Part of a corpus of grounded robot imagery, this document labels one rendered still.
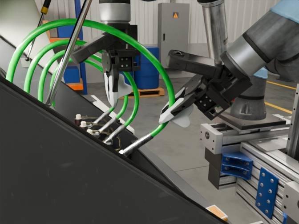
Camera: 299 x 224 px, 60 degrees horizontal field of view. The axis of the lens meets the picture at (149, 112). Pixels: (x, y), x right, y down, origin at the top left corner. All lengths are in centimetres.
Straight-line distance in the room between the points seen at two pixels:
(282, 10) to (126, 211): 41
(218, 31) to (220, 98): 59
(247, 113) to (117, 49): 69
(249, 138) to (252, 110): 13
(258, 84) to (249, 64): 63
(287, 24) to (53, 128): 41
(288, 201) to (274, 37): 49
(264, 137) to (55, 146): 105
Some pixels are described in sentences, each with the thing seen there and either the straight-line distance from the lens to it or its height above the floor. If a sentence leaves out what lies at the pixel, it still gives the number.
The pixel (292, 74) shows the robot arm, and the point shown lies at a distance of 57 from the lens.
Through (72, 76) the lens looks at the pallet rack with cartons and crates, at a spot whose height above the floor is 39.
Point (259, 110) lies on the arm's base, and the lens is 118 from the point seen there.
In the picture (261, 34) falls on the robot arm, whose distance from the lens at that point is 52.
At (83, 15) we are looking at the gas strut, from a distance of 33.
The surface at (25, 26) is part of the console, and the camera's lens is 99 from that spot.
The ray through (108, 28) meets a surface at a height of 141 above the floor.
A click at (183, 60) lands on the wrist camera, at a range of 53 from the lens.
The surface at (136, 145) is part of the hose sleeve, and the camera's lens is 62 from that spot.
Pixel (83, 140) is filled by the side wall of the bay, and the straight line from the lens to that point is 32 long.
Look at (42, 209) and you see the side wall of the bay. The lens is 35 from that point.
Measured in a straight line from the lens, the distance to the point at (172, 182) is 84.
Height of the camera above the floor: 141
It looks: 18 degrees down
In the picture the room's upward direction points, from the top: straight up
